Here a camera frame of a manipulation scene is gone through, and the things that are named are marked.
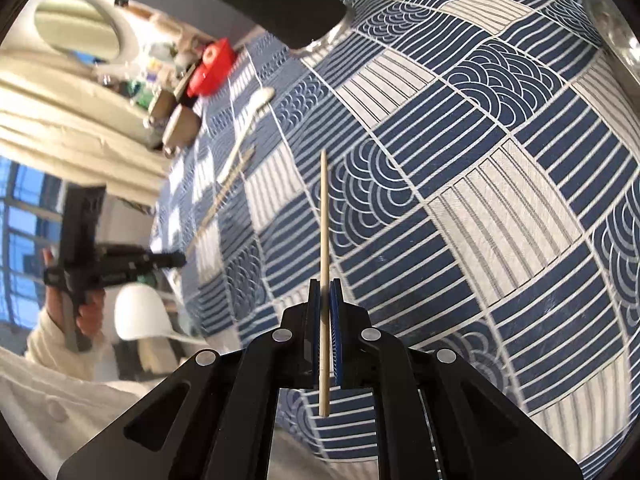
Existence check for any wooden chopstick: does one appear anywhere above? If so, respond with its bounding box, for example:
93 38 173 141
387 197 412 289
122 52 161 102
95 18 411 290
319 151 332 417
186 146 256 257

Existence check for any white sleeve forearm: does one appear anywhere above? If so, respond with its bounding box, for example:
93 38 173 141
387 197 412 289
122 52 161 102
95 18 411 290
0 310 160 479

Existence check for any person left hand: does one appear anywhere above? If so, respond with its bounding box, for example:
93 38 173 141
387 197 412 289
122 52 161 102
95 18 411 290
41 248 108 340

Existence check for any white chair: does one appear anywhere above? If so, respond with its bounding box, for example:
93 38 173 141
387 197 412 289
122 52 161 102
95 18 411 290
114 283 202 344

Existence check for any cream curtain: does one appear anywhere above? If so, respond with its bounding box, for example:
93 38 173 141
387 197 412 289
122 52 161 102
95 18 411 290
1 49 170 206

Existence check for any red plastic bowl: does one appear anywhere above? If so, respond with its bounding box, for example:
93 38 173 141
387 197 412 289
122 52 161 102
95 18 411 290
186 38 236 98

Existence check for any round mirror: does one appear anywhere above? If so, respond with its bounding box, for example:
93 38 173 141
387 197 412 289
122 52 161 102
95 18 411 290
32 0 140 63

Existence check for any blue patterned tablecloth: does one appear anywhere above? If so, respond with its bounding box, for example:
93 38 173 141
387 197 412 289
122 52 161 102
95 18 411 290
151 0 639 479

